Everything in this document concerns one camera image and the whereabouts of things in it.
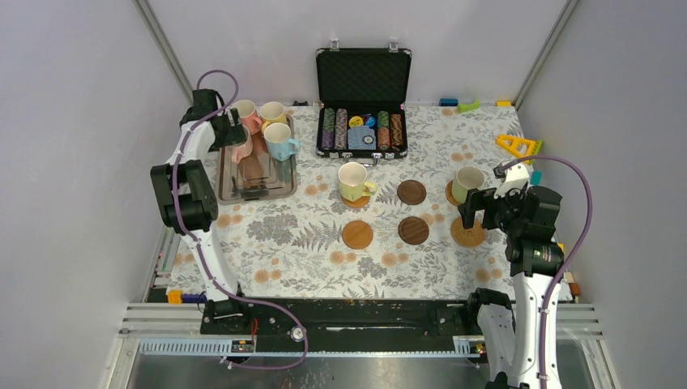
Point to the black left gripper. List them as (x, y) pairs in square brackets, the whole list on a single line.
[(234, 134)]

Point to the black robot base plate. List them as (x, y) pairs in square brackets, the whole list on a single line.
[(344, 325)]

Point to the orange wooden coaster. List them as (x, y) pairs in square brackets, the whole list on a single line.
[(359, 203)]

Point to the silver metal tray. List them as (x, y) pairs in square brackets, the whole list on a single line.
[(256, 177)]

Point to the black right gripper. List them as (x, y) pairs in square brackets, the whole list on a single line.
[(484, 198)]

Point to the dark walnut wooden coaster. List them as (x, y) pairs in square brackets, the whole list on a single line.
[(411, 192)]

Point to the green toy block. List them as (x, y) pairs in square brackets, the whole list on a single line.
[(467, 107)]

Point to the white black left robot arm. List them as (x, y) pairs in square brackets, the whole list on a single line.
[(184, 194)]

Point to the pale yellow mug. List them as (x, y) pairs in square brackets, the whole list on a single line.
[(353, 182)]

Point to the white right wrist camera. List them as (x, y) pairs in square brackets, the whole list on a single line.
[(516, 177)]

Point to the brown wooden block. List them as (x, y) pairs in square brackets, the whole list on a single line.
[(575, 290)]

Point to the pink mug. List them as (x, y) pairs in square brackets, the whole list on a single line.
[(249, 116)]

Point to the light green mug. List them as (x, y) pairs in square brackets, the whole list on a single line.
[(467, 178)]

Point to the floral table mat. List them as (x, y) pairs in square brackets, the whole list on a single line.
[(292, 247)]

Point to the black poker chip case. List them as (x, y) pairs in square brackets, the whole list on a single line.
[(362, 94)]

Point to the teal toy block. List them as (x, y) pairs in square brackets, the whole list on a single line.
[(536, 178)]

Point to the yellow triangle toy block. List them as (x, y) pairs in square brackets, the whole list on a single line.
[(518, 146)]

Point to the woven cork coaster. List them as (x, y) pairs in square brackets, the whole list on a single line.
[(471, 237)]

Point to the woven rattan coaster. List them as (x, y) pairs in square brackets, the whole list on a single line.
[(449, 195)]

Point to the dark blue toy block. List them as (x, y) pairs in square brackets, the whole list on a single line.
[(193, 298)]

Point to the orange toy block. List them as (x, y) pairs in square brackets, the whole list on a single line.
[(175, 297)]

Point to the light brown wooden coaster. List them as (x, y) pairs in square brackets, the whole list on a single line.
[(357, 234)]

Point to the dark brown wooden coaster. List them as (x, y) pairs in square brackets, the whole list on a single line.
[(413, 230)]

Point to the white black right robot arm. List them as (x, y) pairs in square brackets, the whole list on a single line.
[(520, 331)]

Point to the light blue mug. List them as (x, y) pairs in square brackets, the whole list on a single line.
[(280, 143)]

